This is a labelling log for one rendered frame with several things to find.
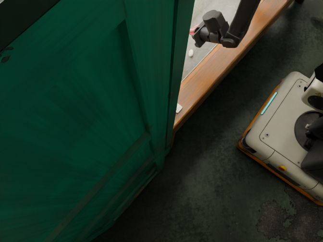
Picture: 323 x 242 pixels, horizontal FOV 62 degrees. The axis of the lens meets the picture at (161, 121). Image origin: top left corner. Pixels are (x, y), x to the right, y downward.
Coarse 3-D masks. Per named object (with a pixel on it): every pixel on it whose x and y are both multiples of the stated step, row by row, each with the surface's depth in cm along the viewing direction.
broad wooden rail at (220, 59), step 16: (272, 0) 131; (288, 0) 132; (256, 16) 129; (272, 16) 129; (256, 32) 127; (224, 48) 125; (240, 48) 125; (208, 64) 123; (224, 64) 123; (192, 80) 121; (208, 80) 121; (192, 96) 119; (192, 112) 131; (176, 128) 124
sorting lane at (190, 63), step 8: (200, 0) 135; (208, 0) 134; (216, 0) 134; (224, 0) 134; (232, 0) 134; (200, 8) 133; (208, 8) 133; (216, 8) 133; (224, 8) 133; (232, 8) 133; (192, 16) 132; (200, 16) 132; (224, 16) 132; (232, 16) 132; (192, 24) 131; (192, 40) 129; (192, 48) 128; (200, 48) 128; (208, 48) 128; (192, 56) 127; (200, 56) 126; (184, 64) 125; (192, 64) 125; (184, 72) 124
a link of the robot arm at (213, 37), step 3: (210, 33) 103; (213, 33) 102; (216, 33) 101; (219, 33) 100; (210, 36) 103; (213, 36) 102; (216, 36) 101; (219, 36) 100; (210, 39) 104; (213, 39) 103; (216, 39) 101; (219, 39) 101; (213, 42) 105; (216, 42) 103; (219, 42) 102
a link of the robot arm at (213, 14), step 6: (210, 12) 98; (216, 12) 96; (204, 18) 97; (210, 18) 95; (216, 18) 94; (222, 18) 96; (210, 24) 97; (216, 24) 97; (222, 24) 97; (228, 24) 99; (210, 30) 99; (216, 30) 99; (222, 30) 97; (222, 36) 99; (222, 42) 99; (228, 42) 96; (234, 42) 96
